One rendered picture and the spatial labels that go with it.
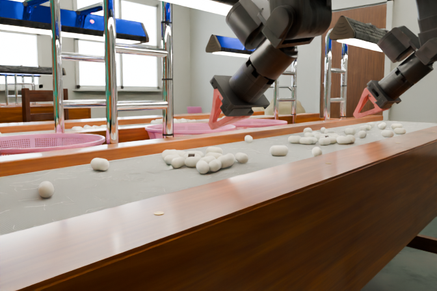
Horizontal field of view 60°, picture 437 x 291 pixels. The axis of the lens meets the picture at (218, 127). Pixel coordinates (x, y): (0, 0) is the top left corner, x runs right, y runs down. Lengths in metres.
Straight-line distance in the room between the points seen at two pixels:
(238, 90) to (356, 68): 5.02
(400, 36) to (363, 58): 4.60
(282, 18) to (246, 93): 0.14
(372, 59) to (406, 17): 0.63
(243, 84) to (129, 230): 0.36
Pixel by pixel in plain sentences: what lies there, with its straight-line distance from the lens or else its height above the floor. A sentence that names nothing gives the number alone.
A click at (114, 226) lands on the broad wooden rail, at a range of 0.31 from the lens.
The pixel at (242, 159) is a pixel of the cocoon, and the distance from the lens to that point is 0.68.
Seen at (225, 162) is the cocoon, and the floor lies 0.75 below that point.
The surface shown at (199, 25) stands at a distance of 7.50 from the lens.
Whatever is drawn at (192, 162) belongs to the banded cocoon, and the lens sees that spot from 0.65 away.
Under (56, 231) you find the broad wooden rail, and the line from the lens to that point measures 0.31.
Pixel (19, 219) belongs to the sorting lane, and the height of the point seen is 0.74.
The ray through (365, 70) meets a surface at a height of 1.18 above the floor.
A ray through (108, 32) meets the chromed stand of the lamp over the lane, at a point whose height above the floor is 0.99.
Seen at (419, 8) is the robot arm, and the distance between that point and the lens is 0.94.
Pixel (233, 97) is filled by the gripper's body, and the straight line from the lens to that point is 0.60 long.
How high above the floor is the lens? 0.87
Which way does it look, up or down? 5 degrees down
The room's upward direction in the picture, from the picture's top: straight up
